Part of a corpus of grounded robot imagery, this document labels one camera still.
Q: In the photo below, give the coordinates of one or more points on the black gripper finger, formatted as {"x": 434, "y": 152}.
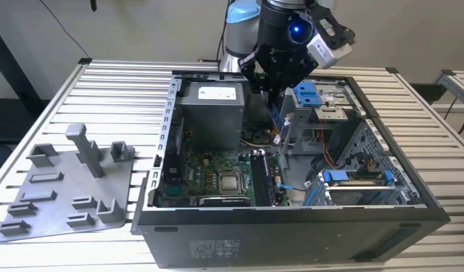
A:
{"x": 255, "y": 82}
{"x": 299, "y": 80}

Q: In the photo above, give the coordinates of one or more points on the RAM stick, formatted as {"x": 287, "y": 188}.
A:
{"x": 269, "y": 181}
{"x": 276, "y": 116}

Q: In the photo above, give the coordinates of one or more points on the grey plastic parts rack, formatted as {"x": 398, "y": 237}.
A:
{"x": 64, "y": 187}

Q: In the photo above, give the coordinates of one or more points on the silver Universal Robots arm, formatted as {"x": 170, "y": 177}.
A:
{"x": 236, "y": 42}

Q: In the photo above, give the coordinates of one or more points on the black RAM slot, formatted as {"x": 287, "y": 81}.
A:
{"x": 256, "y": 181}

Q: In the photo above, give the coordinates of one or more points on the blue drive latch clip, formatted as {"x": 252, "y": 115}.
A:
{"x": 306, "y": 88}
{"x": 310, "y": 101}

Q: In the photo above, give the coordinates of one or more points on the silver metal drive cage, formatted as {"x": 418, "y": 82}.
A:
{"x": 328, "y": 114}

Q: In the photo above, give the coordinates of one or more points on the grey power supply unit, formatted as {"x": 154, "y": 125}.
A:
{"x": 212, "y": 124}

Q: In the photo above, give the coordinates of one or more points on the black table corner cap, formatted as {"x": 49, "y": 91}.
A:
{"x": 391, "y": 70}
{"x": 447, "y": 72}
{"x": 84, "y": 60}

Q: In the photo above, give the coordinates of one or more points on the green motherboard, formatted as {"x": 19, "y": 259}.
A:
{"x": 200, "y": 170}

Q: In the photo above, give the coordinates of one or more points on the blue disk carrier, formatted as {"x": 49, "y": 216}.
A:
{"x": 335, "y": 175}

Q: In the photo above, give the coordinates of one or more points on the silver CPU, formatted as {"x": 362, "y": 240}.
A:
{"x": 229, "y": 184}

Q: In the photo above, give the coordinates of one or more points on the metal slat side table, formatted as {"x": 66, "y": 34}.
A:
{"x": 462, "y": 85}

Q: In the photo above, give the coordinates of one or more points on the black graphics card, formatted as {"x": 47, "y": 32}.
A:
{"x": 223, "y": 201}

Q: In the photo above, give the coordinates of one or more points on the metal disk bay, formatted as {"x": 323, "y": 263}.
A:
{"x": 404, "y": 194}

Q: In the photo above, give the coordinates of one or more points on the black hanging rod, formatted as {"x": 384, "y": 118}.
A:
{"x": 93, "y": 5}

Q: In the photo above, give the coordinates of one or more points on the black open PC case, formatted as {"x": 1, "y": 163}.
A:
{"x": 253, "y": 241}

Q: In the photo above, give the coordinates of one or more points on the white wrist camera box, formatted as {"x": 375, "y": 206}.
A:
{"x": 326, "y": 54}

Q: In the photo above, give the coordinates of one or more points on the black desk frame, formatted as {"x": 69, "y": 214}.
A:
{"x": 15, "y": 65}

